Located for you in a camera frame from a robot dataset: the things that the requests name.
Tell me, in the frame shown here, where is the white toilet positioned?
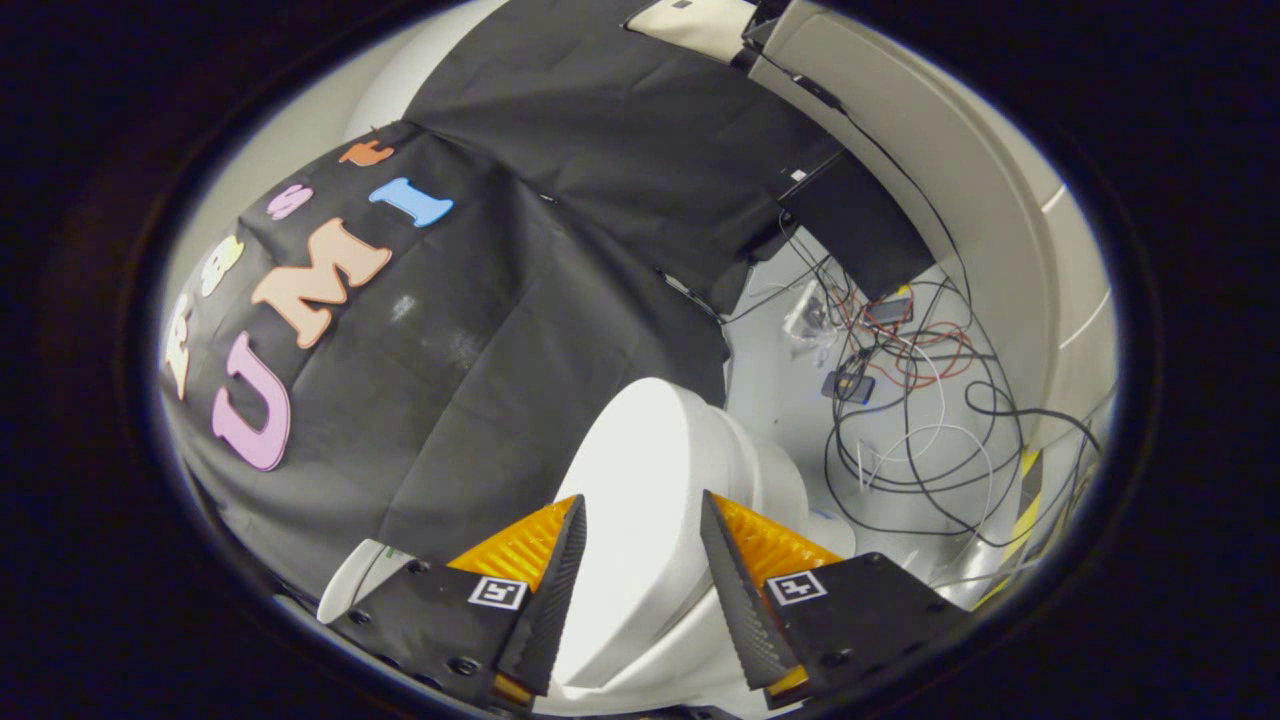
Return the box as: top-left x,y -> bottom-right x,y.
317,377 -> 858,717

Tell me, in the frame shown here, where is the clear plastic bag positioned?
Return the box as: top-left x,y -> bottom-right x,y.
784,280 -> 833,353

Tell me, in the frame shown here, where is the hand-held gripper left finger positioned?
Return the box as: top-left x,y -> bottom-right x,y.
328,494 -> 588,709

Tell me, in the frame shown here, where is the small black power adapter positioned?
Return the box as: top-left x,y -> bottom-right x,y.
821,368 -> 877,405

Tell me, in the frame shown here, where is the white toilet lid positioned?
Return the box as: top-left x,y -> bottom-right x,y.
553,377 -> 743,691

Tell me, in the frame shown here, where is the tangle of floor cables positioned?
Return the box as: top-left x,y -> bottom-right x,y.
720,200 -> 1103,586

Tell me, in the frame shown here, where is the black box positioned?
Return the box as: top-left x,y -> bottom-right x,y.
778,148 -> 937,303

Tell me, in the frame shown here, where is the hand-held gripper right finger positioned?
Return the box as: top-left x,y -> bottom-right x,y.
699,489 -> 973,709

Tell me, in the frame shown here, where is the yellow black hazard tape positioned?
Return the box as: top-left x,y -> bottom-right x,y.
975,448 -> 1046,609

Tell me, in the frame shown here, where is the black backdrop cloth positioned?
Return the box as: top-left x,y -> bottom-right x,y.
160,0 -> 851,601

